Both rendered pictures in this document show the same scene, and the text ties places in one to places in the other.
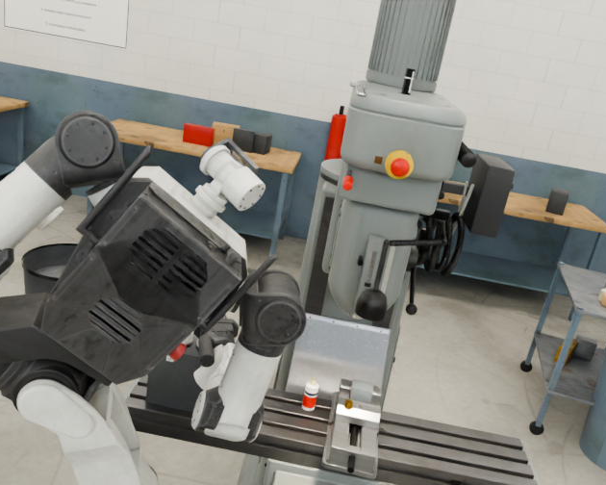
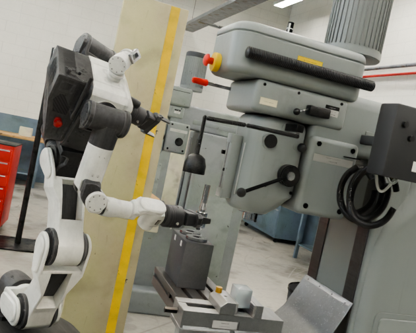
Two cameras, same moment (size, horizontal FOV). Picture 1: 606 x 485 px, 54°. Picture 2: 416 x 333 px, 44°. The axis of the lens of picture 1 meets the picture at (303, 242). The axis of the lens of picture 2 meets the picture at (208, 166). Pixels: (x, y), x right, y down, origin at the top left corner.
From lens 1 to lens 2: 1.93 m
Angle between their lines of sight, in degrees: 68
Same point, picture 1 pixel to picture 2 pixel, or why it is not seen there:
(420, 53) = (339, 22)
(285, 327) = (84, 115)
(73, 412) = (47, 162)
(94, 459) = (51, 198)
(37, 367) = (53, 144)
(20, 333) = not seen: hidden behind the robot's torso
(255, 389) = (83, 162)
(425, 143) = (226, 45)
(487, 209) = (377, 145)
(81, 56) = not seen: outside the picture
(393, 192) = (241, 96)
